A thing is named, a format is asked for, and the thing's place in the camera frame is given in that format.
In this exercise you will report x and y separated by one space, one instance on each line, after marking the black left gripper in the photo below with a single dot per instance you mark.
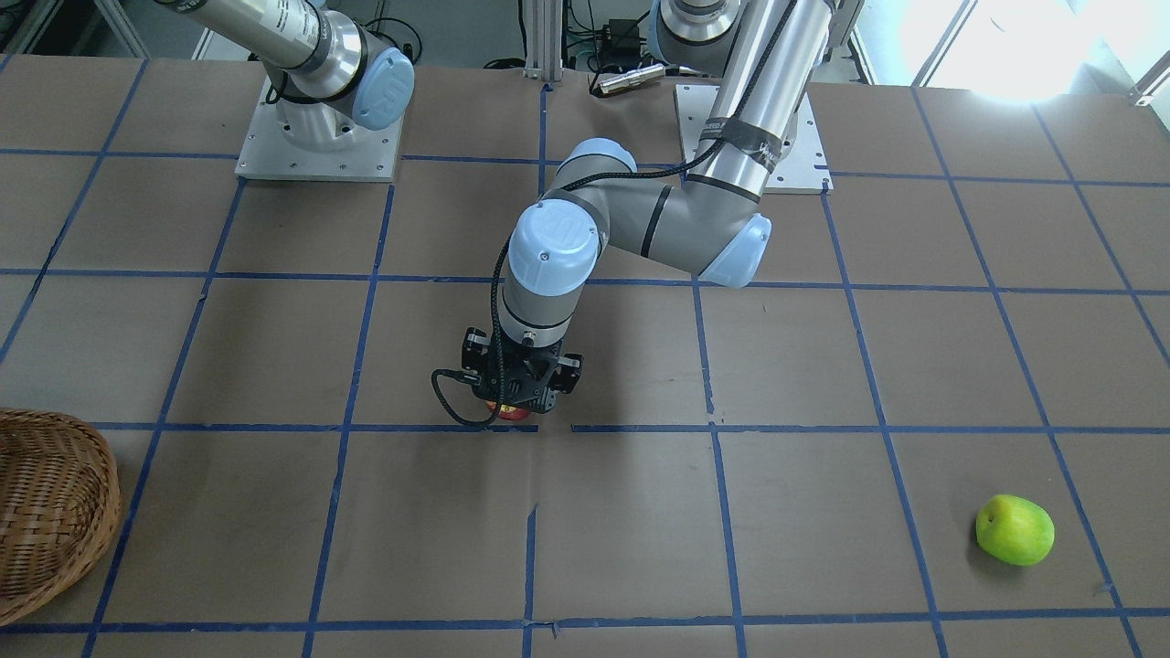
477 352

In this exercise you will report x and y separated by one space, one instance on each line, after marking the green apple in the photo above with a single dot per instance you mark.
1014 530

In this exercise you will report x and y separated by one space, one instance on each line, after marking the bright red apple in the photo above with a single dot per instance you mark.
505 412

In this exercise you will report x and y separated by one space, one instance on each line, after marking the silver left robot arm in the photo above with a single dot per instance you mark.
700 217

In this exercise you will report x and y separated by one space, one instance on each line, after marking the woven wicker basket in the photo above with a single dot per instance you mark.
60 506

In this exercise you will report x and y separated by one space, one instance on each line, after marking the silver cylindrical metal connector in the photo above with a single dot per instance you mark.
628 81

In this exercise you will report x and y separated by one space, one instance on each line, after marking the black power adapter box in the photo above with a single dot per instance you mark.
620 48

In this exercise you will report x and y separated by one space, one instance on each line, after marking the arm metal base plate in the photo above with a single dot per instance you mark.
290 142
804 169

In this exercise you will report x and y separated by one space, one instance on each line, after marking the aluminium frame post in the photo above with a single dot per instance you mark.
543 29

